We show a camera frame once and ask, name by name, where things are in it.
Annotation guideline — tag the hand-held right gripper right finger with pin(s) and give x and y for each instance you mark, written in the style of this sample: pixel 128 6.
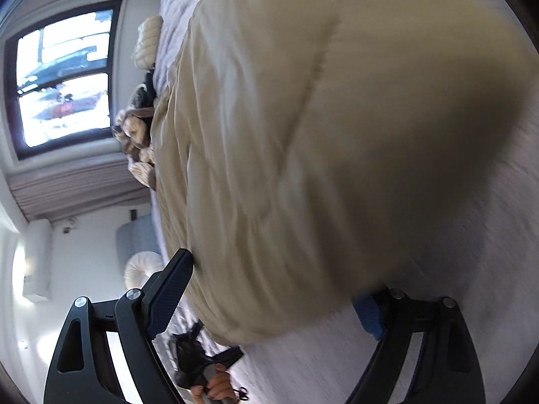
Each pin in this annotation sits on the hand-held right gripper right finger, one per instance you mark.
pixel 370 315

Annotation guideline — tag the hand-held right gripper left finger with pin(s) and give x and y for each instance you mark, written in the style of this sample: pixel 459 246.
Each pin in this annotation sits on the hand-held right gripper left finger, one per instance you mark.
pixel 166 294

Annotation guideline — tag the beige puffer jacket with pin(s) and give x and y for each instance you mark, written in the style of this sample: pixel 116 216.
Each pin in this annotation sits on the beige puffer jacket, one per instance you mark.
pixel 316 134

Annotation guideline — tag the person's left hand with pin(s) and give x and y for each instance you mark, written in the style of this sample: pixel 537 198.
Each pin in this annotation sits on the person's left hand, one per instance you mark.
pixel 217 383

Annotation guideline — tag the round white pleated pillow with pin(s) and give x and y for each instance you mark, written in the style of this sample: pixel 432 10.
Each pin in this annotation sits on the round white pleated pillow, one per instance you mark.
pixel 141 269

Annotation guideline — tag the grey quilted headboard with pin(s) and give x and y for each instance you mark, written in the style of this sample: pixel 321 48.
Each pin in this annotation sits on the grey quilted headboard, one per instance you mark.
pixel 139 235

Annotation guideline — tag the lavender plush blanket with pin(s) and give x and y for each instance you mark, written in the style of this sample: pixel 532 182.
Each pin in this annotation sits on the lavender plush blanket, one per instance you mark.
pixel 463 261

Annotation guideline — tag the grey curtain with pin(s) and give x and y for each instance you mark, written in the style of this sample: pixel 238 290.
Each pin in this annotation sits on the grey curtain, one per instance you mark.
pixel 84 185

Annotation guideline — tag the dark garment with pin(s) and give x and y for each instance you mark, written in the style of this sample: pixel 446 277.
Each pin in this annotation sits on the dark garment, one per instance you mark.
pixel 148 82

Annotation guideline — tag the dark framed window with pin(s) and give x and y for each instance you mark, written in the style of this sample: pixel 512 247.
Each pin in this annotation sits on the dark framed window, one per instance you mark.
pixel 63 80

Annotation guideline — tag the cream folded quilted jacket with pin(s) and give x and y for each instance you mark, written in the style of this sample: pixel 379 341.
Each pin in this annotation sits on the cream folded quilted jacket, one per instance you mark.
pixel 147 42

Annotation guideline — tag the white wall air conditioner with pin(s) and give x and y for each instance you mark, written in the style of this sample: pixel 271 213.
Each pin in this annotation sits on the white wall air conditioner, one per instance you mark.
pixel 38 261

